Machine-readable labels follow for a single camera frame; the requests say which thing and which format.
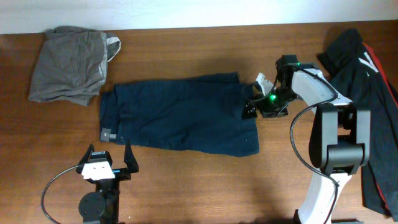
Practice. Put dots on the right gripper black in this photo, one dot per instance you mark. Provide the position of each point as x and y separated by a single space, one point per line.
265 108

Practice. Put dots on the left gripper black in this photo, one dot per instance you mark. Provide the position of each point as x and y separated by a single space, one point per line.
131 165

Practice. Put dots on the navy blue shorts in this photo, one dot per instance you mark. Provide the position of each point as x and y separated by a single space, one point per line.
200 114

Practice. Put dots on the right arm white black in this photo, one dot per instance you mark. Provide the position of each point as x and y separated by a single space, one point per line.
339 143

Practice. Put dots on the grey folded garment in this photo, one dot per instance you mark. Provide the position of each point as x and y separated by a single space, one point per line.
72 64

